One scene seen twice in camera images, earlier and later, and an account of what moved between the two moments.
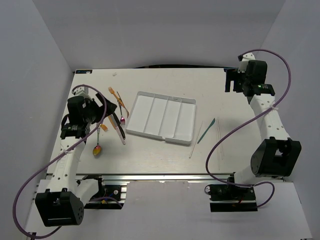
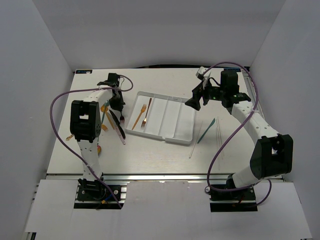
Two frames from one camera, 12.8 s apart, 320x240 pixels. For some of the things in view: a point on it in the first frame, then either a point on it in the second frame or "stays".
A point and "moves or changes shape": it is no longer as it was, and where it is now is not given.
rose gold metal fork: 127,112 → 144,121
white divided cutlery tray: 169,118 stays
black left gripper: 89,102 → 118,105
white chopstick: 200,127 stays
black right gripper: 231,75 → 198,92
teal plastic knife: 212,123 stays
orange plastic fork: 104,127 stays
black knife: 118,123 stays
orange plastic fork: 111,90 moves or changes shape
